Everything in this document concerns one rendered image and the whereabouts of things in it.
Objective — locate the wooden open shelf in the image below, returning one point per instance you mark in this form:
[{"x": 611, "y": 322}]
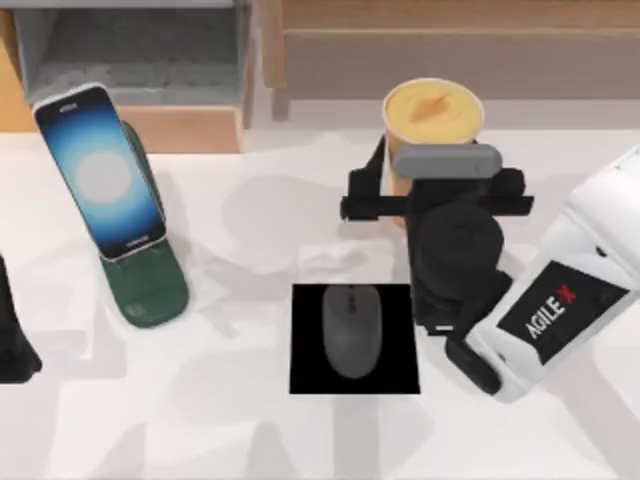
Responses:
[{"x": 450, "y": 30}]

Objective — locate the dark green phone stand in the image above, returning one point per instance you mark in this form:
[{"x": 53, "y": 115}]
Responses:
[{"x": 155, "y": 295}]

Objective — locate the pale grey rounded box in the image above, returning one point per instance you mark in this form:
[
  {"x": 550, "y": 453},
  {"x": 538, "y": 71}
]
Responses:
[{"x": 447, "y": 161}]

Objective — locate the black square mouse pad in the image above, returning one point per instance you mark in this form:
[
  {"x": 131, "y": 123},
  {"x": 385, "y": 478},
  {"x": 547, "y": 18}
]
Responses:
[{"x": 395, "y": 350}]

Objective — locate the orange paper cup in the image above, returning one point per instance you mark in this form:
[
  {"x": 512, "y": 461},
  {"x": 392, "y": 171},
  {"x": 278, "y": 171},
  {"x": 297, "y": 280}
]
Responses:
[{"x": 432, "y": 112}]

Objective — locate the grey computer mouse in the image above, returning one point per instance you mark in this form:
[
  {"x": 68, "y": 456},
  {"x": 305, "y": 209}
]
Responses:
[{"x": 352, "y": 335}]

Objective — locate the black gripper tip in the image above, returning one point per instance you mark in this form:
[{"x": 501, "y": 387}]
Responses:
[{"x": 12, "y": 335}]

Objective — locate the pale wooden drawer front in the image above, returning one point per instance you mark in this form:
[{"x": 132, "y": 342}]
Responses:
[{"x": 195, "y": 127}]

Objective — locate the smartphone with blue screen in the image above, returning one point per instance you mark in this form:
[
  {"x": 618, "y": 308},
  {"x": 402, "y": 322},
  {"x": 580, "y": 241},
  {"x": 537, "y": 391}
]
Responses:
[{"x": 100, "y": 175}]

